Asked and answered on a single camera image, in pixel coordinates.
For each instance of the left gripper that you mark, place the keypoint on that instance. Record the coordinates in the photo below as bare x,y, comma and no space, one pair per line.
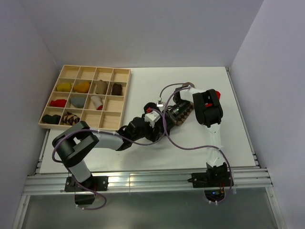
152,136

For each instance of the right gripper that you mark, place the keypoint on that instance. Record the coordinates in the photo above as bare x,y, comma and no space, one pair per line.
169,118

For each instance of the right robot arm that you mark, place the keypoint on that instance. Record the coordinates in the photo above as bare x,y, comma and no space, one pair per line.
208,113

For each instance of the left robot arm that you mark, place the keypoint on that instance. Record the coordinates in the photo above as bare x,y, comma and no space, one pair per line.
76,143

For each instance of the flat brown argyle sock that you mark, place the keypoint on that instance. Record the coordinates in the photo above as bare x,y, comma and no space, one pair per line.
184,114

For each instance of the dark brown rolled sock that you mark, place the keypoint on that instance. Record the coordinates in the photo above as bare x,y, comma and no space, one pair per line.
117,89

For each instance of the white red-tipped rolled sock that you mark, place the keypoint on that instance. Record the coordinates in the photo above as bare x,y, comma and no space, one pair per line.
97,102

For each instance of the flat red Santa sock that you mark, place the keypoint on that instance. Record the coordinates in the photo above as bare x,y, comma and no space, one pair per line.
218,94

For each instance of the wooden compartment tray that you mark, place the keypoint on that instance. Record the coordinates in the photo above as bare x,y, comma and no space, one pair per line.
111,115

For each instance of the tan rolled sock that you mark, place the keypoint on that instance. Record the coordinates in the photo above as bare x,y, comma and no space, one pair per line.
101,87

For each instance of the grey rolled sock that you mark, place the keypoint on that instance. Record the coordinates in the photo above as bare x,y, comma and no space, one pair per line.
78,102

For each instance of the orange rolled sock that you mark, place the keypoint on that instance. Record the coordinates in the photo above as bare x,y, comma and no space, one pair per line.
82,87

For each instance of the argyle rolled sock in tray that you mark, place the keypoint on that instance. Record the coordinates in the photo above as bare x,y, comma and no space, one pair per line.
70,119

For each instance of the red rolled sock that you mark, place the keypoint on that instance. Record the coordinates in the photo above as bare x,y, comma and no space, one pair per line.
61,103

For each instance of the black rolled sock in tray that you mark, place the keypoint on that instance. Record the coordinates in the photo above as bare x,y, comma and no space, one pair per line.
51,119

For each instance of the yellow rolled sock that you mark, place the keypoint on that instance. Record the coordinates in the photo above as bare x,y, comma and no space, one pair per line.
64,87

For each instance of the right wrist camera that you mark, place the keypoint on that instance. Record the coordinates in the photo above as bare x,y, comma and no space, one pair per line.
160,103

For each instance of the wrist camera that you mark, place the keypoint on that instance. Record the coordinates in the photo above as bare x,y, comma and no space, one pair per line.
151,117
160,103

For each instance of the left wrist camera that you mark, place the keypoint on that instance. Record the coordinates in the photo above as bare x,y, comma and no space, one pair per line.
151,117

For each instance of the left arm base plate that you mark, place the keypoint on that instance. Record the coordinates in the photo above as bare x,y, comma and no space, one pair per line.
102,182

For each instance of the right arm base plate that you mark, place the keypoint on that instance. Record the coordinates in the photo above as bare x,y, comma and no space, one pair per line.
207,179

